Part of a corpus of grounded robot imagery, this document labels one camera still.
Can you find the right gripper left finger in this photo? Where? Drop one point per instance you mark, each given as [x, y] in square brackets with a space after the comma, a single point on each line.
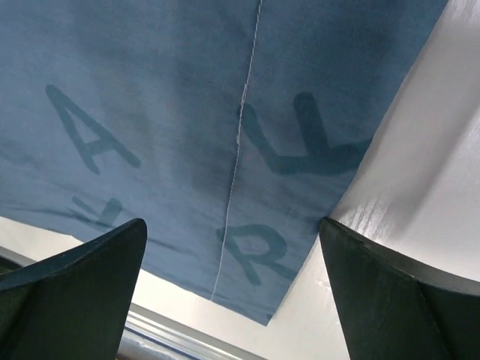
[73, 305]

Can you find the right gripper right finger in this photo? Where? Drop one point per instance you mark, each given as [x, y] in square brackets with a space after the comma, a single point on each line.
[392, 306]

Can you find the blue lettered cloth placemat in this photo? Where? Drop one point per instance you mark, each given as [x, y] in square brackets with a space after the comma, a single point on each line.
[231, 127]

